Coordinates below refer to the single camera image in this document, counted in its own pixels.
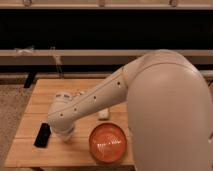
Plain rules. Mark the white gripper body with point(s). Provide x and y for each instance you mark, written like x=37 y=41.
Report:
x=65 y=135

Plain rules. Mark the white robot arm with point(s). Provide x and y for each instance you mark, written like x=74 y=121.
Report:
x=169 y=107

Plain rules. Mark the orange ceramic bowl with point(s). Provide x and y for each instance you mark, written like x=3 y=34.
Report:
x=107 y=143

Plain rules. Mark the black rectangular block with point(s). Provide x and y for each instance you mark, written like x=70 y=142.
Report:
x=43 y=135

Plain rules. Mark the small white box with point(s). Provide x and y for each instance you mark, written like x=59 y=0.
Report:
x=104 y=114

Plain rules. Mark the wooden table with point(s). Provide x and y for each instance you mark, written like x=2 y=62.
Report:
x=74 y=153

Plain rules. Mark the grey metal rail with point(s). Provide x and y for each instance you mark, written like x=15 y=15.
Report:
x=68 y=57

